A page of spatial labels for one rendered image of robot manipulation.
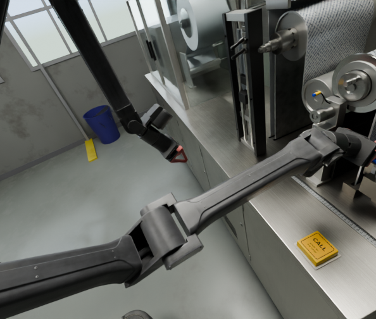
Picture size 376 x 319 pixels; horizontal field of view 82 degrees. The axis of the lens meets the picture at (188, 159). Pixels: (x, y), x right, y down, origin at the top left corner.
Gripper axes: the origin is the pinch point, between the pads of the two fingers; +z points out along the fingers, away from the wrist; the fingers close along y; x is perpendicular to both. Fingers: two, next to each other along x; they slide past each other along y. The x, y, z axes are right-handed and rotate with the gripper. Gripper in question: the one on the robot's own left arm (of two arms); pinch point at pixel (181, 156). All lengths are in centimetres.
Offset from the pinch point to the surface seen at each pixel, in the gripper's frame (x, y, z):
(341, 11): -64, -17, -2
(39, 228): 168, 143, 25
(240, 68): -39.6, 4.1, -1.7
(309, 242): -6.8, -45.6, 18.0
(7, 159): 191, 297, -18
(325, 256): -6, -50, 18
